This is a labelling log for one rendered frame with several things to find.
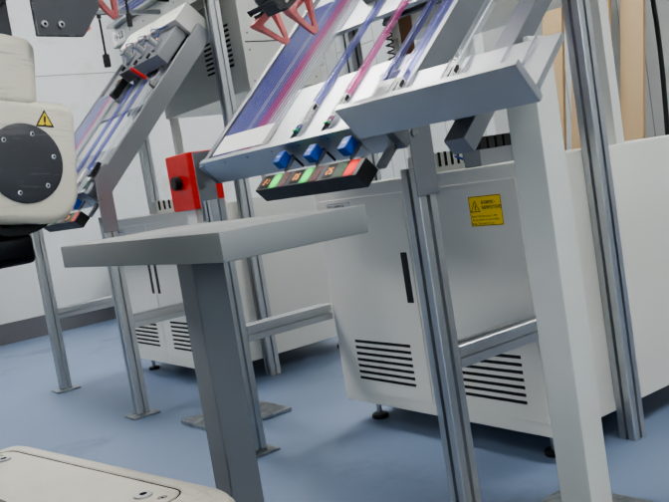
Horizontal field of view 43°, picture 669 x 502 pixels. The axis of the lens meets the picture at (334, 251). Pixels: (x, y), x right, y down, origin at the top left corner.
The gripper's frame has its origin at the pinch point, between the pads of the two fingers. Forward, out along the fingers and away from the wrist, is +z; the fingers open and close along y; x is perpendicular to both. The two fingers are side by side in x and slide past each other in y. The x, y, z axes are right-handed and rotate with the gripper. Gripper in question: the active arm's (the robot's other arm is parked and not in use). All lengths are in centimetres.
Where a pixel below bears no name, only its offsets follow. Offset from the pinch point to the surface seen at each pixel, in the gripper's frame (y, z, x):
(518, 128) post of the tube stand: -42.7, 24.6, 7.0
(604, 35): -21, 44, -49
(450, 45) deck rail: -22.2, 15.9, -9.7
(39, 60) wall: 377, -1, -99
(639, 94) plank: 127, 192, -237
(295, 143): 5.0, 15.5, 13.1
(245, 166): 28.9, 19.1, 13.0
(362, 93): -5.9, 15.3, 0.5
